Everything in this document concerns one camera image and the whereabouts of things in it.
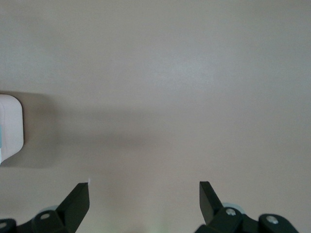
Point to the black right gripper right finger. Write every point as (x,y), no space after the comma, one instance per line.
(209,206)

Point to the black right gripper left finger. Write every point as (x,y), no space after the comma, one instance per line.
(73,206)

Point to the pink plastic box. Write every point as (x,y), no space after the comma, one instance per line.
(13,126)

